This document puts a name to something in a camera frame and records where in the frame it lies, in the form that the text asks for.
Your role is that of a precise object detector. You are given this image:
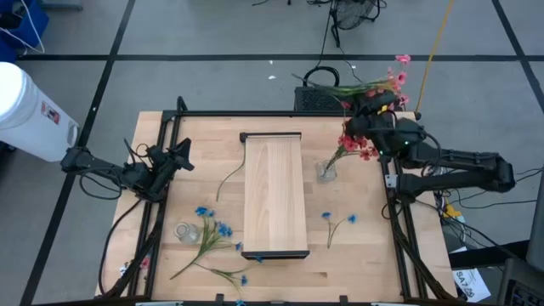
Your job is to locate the blue bin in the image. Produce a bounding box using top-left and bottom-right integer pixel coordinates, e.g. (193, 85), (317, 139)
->
(0, 0), (50, 64)

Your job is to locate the black table frame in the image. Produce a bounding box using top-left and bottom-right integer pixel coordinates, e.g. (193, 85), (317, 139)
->
(96, 95), (459, 306)

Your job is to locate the black floor cable loop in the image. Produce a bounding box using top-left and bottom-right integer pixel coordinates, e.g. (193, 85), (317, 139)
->
(301, 65), (342, 89)

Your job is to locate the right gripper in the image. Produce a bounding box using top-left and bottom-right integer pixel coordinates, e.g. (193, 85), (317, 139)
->
(345, 90), (400, 144)

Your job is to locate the large blue flower bunch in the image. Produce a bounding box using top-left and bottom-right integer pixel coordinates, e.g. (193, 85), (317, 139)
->
(169, 206), (244, 281)

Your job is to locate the grey post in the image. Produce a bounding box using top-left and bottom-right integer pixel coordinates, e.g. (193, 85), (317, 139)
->
(525, 167), (544, 273)

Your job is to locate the printed paper sheet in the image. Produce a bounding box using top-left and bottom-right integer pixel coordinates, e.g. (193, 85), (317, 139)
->
(451, 267), (493, 304)

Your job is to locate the small two-bloom blue sprig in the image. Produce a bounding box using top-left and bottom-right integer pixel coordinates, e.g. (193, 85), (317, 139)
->
(320, 211), (359, 250)

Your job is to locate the yellow hanging cable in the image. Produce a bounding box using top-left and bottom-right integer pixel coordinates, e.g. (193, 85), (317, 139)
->
(415, 0), (456, 115)

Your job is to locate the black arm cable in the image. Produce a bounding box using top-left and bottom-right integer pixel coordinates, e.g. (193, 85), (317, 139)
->
(97, 197), (144, 297)

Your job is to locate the black keyboard device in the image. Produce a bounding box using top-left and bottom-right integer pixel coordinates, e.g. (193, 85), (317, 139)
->
(496, 257), (544, 306)

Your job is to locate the black vented computer box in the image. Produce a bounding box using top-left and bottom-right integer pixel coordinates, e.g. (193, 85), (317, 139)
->
(293, 86), (354, 113)

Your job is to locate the pink artificial flower bunch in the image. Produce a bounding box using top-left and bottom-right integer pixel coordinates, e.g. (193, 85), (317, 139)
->
(291, 53), (412, 110)
(322, 121), (380, 179)

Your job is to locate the bare green stem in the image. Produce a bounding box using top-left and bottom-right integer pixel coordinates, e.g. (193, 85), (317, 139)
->
(215, 156), (247, 202)

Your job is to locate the yellow plug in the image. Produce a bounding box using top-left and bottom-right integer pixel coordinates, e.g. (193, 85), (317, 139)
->
(441, 202), (463, 220)

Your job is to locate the white plastic bucket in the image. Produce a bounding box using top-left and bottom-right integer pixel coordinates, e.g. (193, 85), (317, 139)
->
(0, 61), (81, 163)

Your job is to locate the long-stemmed blue flower sprig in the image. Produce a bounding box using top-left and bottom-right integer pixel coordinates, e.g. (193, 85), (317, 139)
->
(194, 253), (264, 306)

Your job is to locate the wooden shelf black frame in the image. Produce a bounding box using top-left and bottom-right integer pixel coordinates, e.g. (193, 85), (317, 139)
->
(239, 131), (311, 261)

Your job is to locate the round ribbed glass vase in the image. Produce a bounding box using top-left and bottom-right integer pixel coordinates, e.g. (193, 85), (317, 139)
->
(173, 221), (202, 247)

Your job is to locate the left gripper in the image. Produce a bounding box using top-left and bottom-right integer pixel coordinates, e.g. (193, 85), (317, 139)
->
(142, 137), (196, 201)

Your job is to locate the black floor bar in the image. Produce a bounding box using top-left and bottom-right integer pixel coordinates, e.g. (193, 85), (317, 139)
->
(448, 239), (531, 270)

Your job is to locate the black floor fan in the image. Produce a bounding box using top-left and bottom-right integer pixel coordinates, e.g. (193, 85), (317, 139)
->
(329, 0), (387, 48)

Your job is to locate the tall cut-glass vase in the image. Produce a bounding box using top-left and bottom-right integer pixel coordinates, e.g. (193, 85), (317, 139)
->
(315, 159), (338, 184)

